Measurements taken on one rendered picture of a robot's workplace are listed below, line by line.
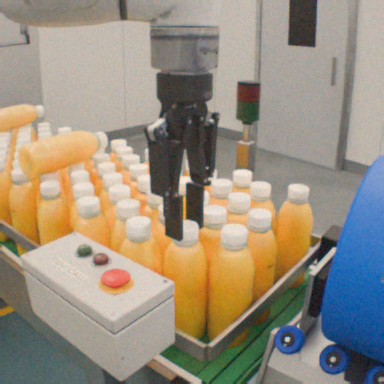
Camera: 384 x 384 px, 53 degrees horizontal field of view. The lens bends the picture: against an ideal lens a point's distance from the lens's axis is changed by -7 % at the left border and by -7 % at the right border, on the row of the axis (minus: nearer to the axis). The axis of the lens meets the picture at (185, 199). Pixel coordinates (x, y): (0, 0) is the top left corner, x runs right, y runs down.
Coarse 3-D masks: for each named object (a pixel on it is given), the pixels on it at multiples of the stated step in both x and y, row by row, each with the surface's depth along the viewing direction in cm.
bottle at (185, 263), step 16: (176, 240) 61; (176, 256) 60; (192, 256) 60; (176, 272) 61; (192, 272) 60; (176, 288) 62; (192, 288) 62; (176, 304) 63; (192, 304) 63; (176, 320) 64; (192, 320) 64; (192, 336) 65
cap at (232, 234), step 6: (222, 228) 60; (228, 228) 60; (234, 228) 60; (240, 228) 60; (246, 228) 60; (222, 234) 59; (228, 234) 59; (234, 234) 58; (240, 234) 58; (246, 234) 59; (222, 240) 60; (228, 240) 59; (234, 240) 58; (240, 240) 59
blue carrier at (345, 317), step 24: (360, 192) 46; (360, 216) 45; (360, 240) 44; (336, 264) 45; (360, 264) 44; (336, 288) 46; (360, 288) 44; (336, 312) 47; (360, 312) 44; (336, 336) 49; (360, 336) 46
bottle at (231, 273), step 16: (224, 256) 59; (240, 256) 59; (224, 272) 59; (240, 272) 59; (224, 288) 60; (240, 288) 60; (208, 304) 65; (224, 304) 61; (240, 304) 61; (208, 320) 66; (224, 320) 62; (208, 336) 66; (240, 336) 64
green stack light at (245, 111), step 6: (240, 102) 101; (246, 102) 100; (252, 102) 100; (258, 102) 101; (240, 108) 102; (246, 108) 101; (252, 108) 101; (258, 108) 102; (240, 114) 102; (246, 114) 101; (252, 114) 101; (258, 114) 102; (240, 120) 103; (246, 120) 102; (252, 120) 102; (258, 120) 103
